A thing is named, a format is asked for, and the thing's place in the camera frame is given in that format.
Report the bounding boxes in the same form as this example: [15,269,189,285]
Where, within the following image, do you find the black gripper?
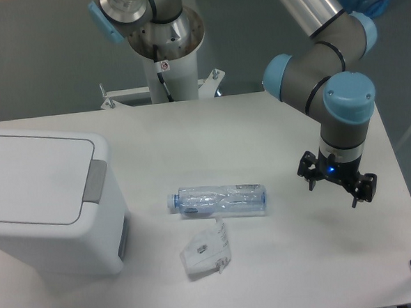
[297,151,378,208]

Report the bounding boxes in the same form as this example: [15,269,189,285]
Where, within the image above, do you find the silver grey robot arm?
[88,0,377,203]

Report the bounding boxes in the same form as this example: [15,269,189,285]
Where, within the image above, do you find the white trash can body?
[0,149,130,275]

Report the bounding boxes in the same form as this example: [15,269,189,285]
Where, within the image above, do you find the white trash can lid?
[0,130,110,225]

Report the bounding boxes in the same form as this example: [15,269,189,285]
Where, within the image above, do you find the clear plastic water bottle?
[167,184,267,220]

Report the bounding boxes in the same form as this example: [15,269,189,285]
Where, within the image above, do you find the white folded face mask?
[180,217,232,282]

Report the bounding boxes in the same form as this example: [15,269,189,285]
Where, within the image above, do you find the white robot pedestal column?
[127,6,205,90]

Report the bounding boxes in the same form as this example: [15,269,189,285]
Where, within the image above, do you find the white pedestal base frame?
[100,68,225,109]

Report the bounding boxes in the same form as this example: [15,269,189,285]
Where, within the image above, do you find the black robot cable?
[144,0,173,104]

